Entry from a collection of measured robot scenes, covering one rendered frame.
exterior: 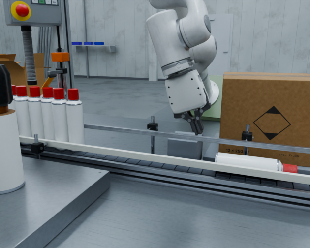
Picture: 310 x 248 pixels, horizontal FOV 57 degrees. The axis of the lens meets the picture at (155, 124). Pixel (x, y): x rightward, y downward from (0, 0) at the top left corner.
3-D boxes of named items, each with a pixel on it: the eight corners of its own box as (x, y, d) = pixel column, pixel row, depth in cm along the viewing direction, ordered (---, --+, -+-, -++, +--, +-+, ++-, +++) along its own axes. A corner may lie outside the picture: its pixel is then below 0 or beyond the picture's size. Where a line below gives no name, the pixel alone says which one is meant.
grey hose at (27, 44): (25, 84, 108) (17, 26, 102) (32, 83, 111) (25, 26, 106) (32, 85, 107) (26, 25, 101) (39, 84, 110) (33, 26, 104)
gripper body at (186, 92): (199, 63, 79) (211, 101, 80) (165, 75, 83) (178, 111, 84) (193, 64, 72) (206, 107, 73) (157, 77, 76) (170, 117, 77)
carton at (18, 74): (-21, 98, 245) (-28, 53, 235) (20, 89, 292) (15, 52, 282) (21, 101, 235) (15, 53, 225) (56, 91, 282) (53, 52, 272)
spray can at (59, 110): (52, 150, 96) (46, 89, 90) (61, 145, 101) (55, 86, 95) (66, 151, 95) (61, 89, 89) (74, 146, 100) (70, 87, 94)
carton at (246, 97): (217, 159, 96) (222, 77, 89) (219, 137, 119) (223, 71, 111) (316, 168, 89) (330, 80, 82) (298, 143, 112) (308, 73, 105)
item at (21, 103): (16, 144, 101) (9, 86, 96) (27, 139, 106) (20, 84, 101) (28, 145, 100) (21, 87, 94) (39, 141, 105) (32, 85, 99)
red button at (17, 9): (14, 4, 91) (15, 3, 88) (26, 5, 93) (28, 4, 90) (15, 16, 92) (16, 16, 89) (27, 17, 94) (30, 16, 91)
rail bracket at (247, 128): (236, 183, 84) (241, 129, 79) (238, 173, 90) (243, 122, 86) (248, 185, 82) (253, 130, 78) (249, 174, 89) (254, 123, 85)
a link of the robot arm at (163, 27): (197, 55, 78) (168, 66, 83) (182, 7, 76) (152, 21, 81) (187, 57, 71) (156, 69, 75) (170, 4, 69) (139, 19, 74)
